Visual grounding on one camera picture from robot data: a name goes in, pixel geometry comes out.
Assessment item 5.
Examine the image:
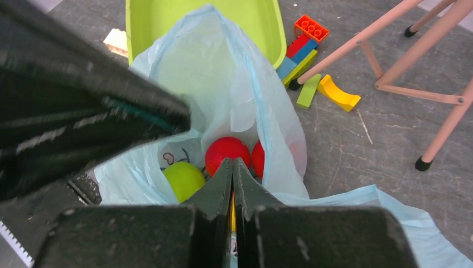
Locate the red blue toy brick stack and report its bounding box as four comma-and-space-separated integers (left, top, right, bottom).
276, 34, 318, 88

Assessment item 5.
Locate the white toy brick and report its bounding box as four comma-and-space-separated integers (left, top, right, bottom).
103, 28, 128, 58

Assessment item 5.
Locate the green fake apple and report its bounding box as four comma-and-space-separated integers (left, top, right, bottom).
163, 161, 206, 203

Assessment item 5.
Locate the yellow arch toy block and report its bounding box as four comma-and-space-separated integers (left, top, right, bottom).
317, 74, 361, 112

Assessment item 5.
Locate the orange toy brick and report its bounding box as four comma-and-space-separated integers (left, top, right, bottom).
293, 15, 330, 43

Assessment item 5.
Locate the pink tripod stand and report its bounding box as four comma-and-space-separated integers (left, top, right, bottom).
289, 0, 472, 171

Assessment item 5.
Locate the green flat toy block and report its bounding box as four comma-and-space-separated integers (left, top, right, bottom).
296, 74, 322, 109

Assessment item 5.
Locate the lime green plastic tray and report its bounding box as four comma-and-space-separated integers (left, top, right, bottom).
126, 1, 286, 68

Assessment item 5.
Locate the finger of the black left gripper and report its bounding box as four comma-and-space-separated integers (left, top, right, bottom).
1, 1, 191, 201

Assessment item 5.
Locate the light blue printed plastic bag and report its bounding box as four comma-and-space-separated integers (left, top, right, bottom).
94, 22, 472, 267

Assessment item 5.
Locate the yellow fake fruit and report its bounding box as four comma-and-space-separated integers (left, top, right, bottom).
230, 194, 237, 232

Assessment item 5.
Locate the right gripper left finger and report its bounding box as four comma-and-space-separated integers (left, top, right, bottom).
34, 159, 233, 267

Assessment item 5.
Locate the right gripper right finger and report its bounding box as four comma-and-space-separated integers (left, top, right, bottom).
233, 159, 418, 267

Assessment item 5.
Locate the red fake fruit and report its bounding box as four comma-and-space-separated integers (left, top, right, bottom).
251, 140, 265, 179
205, 137, 251, 177

